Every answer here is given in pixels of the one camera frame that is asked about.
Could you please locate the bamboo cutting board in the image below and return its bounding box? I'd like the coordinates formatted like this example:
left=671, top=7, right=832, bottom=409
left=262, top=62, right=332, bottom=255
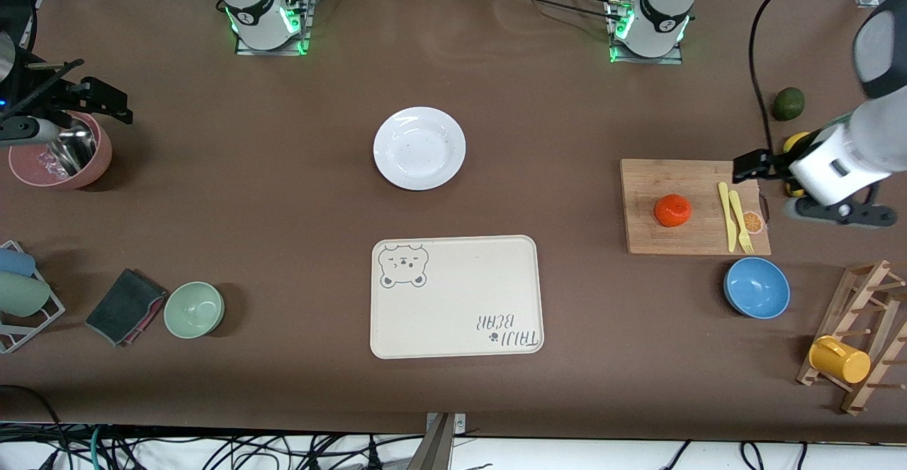
left=620, top=159, right=772, bottom=257

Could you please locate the pink bowl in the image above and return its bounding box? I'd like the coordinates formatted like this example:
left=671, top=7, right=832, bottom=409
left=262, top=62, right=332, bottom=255
left=9, top=110, right=113, bottom=190

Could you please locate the cream tray with bear print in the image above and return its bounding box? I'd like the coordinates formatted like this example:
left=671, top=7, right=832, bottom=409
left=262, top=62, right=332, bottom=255
left=369, top=235, right=545, bottom=360

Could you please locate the yellow mug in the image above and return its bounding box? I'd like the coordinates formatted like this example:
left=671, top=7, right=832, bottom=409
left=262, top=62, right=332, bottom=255
left=809, top=335, right=872, bottom=385

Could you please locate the white round plate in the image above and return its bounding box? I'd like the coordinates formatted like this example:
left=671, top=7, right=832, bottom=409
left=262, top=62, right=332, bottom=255
left=373, top=106, right=467, bottom=191

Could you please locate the yellow plastic fork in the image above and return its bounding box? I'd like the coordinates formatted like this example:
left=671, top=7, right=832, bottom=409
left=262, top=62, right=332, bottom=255
left=728, top=190, right=755, bottom=254

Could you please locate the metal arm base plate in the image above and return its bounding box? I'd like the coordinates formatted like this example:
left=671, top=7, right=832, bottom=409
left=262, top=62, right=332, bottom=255
left=234, top=0, right=314, bottom=56
left=606, top=0, right=685, bottom=65

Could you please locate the pale green cup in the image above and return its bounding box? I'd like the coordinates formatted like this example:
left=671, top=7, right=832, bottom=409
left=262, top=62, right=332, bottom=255
left=0, top=272, right=52, bottom=318

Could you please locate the metal camera pole bracket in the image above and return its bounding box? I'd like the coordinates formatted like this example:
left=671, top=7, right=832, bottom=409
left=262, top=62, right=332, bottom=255
left=406, top=413, right=467, bottom=470

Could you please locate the pale green bowl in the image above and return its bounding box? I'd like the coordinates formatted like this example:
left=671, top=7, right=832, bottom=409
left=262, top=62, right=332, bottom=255
left=164, top=281, right=225, bottom=340

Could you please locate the metal scoop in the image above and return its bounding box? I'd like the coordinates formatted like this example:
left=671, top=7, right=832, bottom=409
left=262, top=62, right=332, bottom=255
left=48, top=126, right=98, bottom=177

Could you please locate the dark green avocado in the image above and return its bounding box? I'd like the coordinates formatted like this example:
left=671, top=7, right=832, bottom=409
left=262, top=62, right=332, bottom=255
left=772, top=87, right=806, bottom=122

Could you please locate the blue bowl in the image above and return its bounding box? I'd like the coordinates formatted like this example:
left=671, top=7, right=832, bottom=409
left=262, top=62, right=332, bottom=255
left=723, top=257, right=791, bottom=320

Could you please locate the wooden peg drying rack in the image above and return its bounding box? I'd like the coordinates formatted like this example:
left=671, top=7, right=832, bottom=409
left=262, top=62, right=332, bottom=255
left=796, top=260, right=907, bottom=415

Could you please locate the dark grey folded cloth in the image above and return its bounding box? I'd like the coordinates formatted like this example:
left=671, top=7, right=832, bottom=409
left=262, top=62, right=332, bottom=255
left=86, top=268, right=168, bottom=347

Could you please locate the yellow plastic knife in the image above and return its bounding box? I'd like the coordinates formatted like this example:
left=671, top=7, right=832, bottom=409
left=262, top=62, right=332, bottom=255
left=718, top=182, right=738, bottom=253

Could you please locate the light blue cup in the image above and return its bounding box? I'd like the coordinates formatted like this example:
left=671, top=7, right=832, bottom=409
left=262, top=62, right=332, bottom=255
left=0, top=247, right=36, bottom=277

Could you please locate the white wire cup rack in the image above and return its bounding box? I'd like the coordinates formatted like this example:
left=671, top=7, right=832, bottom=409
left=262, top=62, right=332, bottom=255
left=0, top=240, right=66, bottom=354

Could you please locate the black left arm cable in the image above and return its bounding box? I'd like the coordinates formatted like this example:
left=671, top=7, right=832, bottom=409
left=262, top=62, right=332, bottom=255
left=748, top=0, right=907, bottom=146

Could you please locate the orange mandarin fruit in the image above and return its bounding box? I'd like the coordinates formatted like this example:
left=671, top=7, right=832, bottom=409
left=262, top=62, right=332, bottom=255
left=653, top=194, right=693, bottom=228

